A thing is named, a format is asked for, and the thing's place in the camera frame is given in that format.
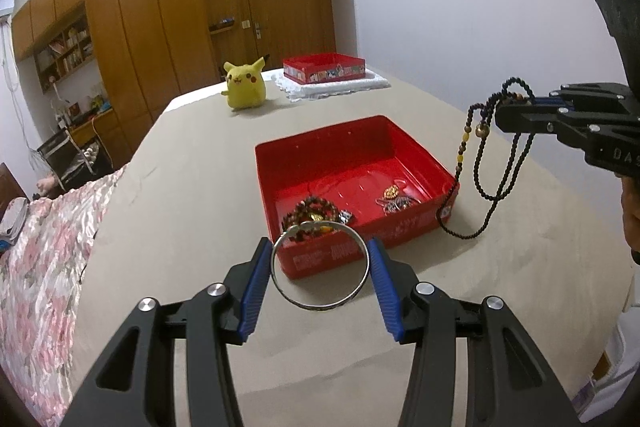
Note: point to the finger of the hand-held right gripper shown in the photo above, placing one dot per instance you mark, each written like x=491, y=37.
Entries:
x=525, y=119
x=590, y=99

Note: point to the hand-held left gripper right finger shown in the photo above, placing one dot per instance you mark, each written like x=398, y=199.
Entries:
x=386, y=292

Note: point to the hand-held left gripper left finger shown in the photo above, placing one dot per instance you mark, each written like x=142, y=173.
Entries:
x=255, y=292

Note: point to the wide silver bangle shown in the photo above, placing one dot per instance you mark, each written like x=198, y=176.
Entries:
x=310, y=307

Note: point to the person's right forearm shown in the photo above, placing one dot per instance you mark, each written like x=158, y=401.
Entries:
x=632, y=217

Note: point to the white lace cloth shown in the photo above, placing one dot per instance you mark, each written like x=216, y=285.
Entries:
x=340, y=88

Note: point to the yellow plush toy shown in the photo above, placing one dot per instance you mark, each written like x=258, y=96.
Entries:
x=245, y=87

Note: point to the small red printed box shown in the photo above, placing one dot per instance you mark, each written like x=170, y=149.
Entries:
x=325, y=72

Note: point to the pink floral blanket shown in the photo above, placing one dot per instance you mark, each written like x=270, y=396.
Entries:
x=40, y=287

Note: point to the black chair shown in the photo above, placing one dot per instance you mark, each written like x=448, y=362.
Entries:
x=65, y=162

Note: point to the cluttered wooden desk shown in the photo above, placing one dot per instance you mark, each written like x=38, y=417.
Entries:
x=95, y=122

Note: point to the wooden door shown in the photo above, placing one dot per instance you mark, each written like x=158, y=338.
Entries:
x=290, y=7

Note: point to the wooden wardrobe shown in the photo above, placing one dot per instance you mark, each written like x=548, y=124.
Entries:
x=140, y=47

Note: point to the wooden bookshelf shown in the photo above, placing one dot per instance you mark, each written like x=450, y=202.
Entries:
x=65, y=52

